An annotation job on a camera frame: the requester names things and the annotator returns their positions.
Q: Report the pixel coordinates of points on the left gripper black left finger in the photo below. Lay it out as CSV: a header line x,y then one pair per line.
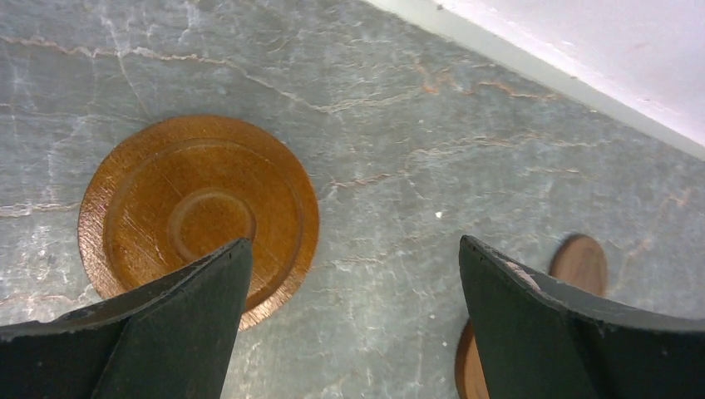
x,y
170,338

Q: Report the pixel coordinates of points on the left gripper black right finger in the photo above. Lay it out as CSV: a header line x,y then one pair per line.
x,y
539,337

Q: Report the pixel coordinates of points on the ridged wooden coaster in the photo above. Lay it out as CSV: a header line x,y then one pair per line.
x,y
183,187
579,261

